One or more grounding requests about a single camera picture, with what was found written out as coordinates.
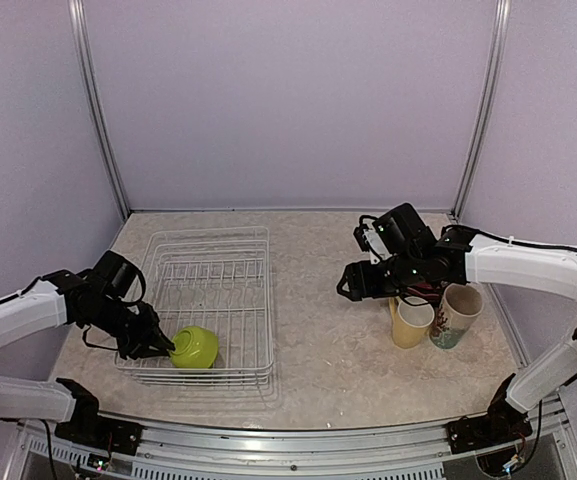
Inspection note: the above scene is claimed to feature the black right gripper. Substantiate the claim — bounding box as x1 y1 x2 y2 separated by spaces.
336 250 424 301

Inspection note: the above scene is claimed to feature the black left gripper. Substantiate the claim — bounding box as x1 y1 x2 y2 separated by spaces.
84 295 173 360

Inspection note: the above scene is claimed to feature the lime green bowl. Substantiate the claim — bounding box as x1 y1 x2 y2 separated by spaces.
169 326 219 369

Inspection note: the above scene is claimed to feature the yellow mug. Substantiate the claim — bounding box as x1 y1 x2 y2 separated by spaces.
389 297 435 349

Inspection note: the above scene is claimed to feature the small black plate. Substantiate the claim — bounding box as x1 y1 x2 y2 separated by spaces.
403 283 445 304

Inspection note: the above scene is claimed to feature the floral patterned tall mug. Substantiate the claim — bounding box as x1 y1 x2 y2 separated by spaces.
429 284 483 350

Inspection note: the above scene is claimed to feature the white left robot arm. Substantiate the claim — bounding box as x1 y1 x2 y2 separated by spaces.
0 250 174 445

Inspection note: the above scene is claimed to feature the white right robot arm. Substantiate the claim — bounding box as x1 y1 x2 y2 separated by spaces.
336 203 577 444

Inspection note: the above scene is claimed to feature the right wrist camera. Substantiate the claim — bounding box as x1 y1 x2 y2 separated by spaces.
353 215 390 265

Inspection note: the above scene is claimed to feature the white wire dish rack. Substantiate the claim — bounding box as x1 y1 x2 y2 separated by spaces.
114 226 274 388

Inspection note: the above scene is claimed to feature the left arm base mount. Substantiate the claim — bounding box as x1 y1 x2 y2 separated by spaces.
54 378 144 456

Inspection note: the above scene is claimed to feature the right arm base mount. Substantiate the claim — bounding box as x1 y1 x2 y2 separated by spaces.
445 374 533 454

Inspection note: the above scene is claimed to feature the aluminium front frame rail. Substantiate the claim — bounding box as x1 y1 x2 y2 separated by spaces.
0 397 577 479

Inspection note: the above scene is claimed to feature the right aluminium corner post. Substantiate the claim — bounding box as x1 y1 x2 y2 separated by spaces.
451 0 512 222

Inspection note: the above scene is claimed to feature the aluminium corner post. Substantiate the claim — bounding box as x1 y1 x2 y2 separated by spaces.
68 0 131 221
451 0 512 222

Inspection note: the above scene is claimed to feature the left aluminium corner post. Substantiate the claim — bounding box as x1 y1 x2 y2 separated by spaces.
68 0 131 221

